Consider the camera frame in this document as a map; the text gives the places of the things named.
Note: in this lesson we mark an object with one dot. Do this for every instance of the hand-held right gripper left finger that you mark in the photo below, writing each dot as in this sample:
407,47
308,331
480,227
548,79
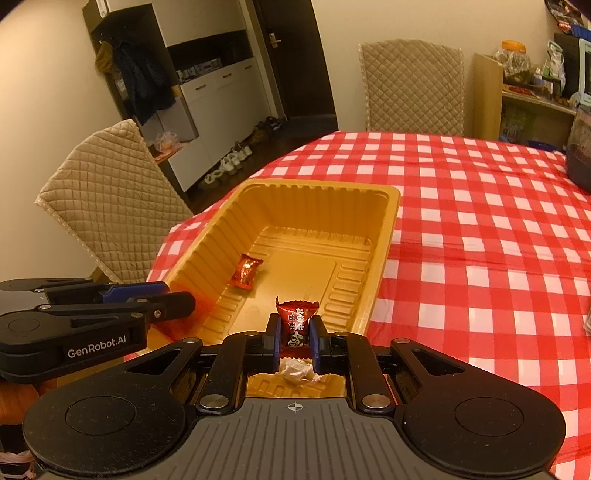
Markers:
275,339

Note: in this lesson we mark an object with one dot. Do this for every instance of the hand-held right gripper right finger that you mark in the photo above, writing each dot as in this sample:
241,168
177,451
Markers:
315,344

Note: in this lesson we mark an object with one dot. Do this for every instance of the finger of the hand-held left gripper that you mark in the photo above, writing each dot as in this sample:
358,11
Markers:
134,290
171,307

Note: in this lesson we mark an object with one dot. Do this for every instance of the dark red candy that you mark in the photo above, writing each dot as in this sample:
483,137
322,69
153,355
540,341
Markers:
295,323

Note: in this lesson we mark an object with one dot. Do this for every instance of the gold plastic tray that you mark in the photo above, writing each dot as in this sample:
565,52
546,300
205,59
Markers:
295,221

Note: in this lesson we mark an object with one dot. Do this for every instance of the shiny red wrapped candy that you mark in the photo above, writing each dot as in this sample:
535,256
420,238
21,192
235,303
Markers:
246,271

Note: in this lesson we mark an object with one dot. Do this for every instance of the beige quilted chair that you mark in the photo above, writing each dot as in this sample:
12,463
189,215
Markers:
411,87
111,198

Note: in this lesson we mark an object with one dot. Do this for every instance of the plastic bag with oranges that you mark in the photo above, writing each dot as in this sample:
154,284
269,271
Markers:
165,142

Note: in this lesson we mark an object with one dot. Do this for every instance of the row of shoes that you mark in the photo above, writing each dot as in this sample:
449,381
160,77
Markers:
228,164

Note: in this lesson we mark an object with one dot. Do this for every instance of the red checkered tablecloth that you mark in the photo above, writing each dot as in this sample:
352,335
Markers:
461,230

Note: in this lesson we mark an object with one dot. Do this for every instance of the black and white cabinet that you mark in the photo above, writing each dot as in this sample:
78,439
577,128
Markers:
217,97

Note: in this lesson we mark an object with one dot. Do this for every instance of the dark hanging coat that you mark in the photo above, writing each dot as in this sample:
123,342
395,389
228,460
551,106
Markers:
138,78

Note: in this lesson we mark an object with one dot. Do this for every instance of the dark wooden door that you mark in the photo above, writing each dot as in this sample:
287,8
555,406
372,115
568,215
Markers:
300,60

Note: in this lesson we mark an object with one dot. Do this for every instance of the wooden shelf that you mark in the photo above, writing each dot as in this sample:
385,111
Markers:
487,97

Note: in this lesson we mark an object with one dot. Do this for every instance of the glass jar with dark liquid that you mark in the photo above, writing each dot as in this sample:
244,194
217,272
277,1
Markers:
581,152

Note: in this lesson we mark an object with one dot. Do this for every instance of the orange lid plastic jar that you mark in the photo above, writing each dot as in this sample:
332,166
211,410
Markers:
511,57

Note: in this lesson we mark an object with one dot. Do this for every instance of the green and white bag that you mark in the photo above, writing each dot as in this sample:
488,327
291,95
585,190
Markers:
556,64

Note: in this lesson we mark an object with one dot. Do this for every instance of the light blue toaster oven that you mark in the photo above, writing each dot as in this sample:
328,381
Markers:
585,69

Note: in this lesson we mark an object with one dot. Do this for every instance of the hanging snack packets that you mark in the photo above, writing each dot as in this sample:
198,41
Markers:
565,14

